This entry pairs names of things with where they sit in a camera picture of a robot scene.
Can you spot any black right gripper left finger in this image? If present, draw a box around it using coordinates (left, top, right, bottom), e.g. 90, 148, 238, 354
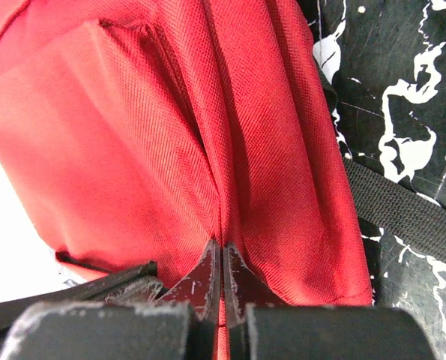
0, 239, 220, 359

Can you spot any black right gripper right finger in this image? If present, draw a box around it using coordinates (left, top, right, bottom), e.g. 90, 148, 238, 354
223, 243, 435, 359

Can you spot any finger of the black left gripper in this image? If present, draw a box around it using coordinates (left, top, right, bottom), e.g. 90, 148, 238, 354
0, 262, 162, 334

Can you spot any red backpack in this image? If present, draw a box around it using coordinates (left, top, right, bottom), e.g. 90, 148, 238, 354
0, 0, 446, 360

